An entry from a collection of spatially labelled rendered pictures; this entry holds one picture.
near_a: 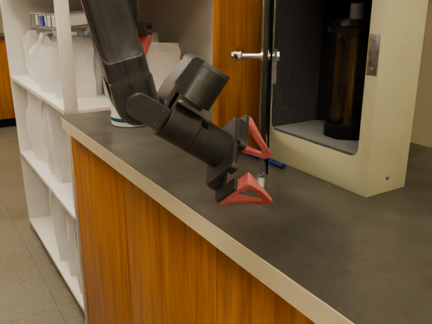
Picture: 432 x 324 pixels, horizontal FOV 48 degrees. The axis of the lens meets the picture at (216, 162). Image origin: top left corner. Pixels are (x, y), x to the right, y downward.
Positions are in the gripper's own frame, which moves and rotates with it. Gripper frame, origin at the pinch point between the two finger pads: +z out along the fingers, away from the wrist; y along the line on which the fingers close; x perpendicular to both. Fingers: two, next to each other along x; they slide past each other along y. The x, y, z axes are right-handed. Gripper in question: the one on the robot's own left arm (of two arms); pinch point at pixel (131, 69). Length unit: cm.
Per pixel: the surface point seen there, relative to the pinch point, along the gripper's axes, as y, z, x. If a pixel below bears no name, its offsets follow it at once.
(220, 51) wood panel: 15.7, -2.2, -13.4
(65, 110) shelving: 49, 11, 63
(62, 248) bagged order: 83, 80, 109
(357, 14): 16.6, -6.4, -43.1
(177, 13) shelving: 123, -25, 55
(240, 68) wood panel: 20.8, 2.0, -16.0
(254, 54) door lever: -6.8, -0.1, -29.6
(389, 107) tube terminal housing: 6, 11, -50
